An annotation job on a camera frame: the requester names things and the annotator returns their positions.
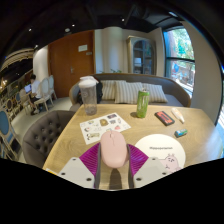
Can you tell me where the grey tufted armchair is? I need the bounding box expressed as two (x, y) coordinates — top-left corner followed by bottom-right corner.
(22, 109), (76, 169)

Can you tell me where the grey curved sofa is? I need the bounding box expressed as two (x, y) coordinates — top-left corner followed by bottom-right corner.
(68, 73), (193, 113)

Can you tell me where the brown wooden door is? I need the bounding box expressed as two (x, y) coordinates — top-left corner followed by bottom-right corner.
(48, 30), (96, 99)

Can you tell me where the black and red box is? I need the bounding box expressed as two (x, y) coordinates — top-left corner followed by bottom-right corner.
(154, 110), (176, 127)

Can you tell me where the pink computer mouse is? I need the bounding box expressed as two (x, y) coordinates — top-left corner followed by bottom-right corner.
(99, 129), (129, 168)

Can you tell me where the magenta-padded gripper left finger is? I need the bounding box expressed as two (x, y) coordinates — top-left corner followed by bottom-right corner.
(57, 142), (103, 190)

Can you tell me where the white sticker sheet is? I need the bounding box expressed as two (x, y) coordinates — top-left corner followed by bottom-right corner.
(79, 112), (132, 146)

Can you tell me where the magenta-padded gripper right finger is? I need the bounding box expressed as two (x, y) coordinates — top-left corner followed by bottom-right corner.
(126, 143), (171, 189)

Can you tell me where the green drink can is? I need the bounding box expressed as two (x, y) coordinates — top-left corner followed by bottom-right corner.
(135, 88), (151, 119)

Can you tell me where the clear shaker bottle white lid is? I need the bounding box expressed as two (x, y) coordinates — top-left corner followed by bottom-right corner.
(78, 75), (99, 116)

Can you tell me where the beige glass-door cabinet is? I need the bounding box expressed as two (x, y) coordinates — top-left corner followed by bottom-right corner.
(125, 35), (157, 75)

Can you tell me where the black-framed window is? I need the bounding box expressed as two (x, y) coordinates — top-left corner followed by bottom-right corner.
(163, 26), (196, 98)

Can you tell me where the white mouse pad pink rest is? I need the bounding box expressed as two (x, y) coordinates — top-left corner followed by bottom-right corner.
(134, 133), (187, 174)

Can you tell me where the white tube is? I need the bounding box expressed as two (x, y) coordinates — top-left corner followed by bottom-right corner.
(170, 107), (186, 124)

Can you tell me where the white dining chair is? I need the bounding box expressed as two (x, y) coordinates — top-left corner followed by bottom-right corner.
(48, 74), (58, 101)
(38, 78), (54, 109)

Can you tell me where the small teal eraser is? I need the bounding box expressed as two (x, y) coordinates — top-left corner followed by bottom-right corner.
(174, 128), (189, 138)

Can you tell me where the person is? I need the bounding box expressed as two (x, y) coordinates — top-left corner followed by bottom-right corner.
(29, 73), (43, 116)

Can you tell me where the large side window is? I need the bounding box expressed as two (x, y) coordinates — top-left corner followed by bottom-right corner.
(214, 59), (224, 159)

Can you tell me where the striped cushion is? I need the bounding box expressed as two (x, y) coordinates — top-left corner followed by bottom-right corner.
(142, 83), (169, 104)
(114, 80), (144, 104)
(100, 79), (118, 101)

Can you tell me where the blue-backed chair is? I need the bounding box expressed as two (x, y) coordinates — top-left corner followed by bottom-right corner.
(0, 108), (22, 161)

